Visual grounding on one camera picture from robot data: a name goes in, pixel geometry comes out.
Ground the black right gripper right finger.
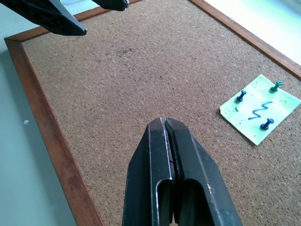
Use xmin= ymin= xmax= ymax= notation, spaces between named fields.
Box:
xmin=164 ymin=117 xmax=243 ymax=226

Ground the green push pin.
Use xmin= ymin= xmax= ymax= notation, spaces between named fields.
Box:
xmin=269 ymin=81 xmax=284 ymax=93

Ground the light green paper note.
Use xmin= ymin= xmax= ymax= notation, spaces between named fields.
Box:
xmin=219 ymin=74 xmax=301 ymax=146

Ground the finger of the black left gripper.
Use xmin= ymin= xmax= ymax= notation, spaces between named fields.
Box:
xmin=0 ymin=0 xmax=87 ymax=37
xmin=90 ymin=0 xmax=130 ymax=12

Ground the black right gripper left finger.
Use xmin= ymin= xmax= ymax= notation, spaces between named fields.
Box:
xmin=121 ymin=117 xmax=175 ymax=226

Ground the blue push pin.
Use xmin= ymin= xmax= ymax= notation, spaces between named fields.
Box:
xmin=260 ymin=118 xmax=275 ymax=130
xmin=236 ymin=90 xmax=247 ymax=103

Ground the cork board with wooden frame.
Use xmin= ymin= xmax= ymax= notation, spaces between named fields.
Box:
xmin=4 ymin=0 xmax=301 ymax=226

